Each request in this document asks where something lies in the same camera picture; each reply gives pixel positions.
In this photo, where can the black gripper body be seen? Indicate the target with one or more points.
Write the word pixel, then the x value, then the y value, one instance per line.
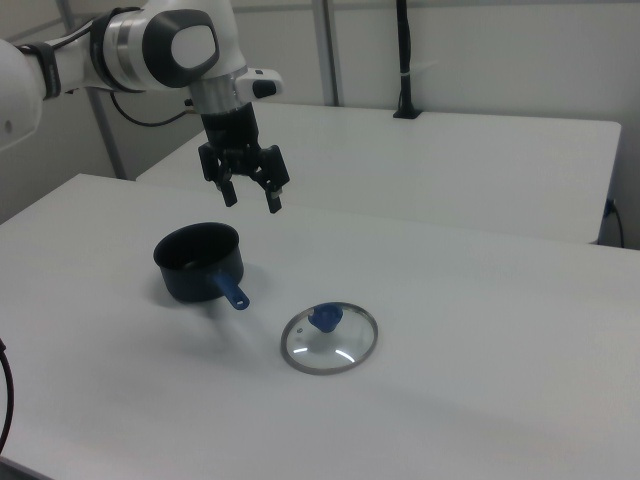
pixel 231 131

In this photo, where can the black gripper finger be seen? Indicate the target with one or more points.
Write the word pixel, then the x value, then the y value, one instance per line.
pixel 227 190
pixel 273 172

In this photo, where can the glass lid with blue knob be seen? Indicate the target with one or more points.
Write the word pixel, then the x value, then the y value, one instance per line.
pixel 330 345

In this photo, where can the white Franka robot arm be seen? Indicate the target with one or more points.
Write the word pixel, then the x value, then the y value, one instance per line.
pixel 125 45

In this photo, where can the white background table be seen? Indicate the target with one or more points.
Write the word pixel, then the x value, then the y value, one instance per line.
pixel 425 165

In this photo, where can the black pole with base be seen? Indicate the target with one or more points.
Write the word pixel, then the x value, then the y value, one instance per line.
pixel 406 55

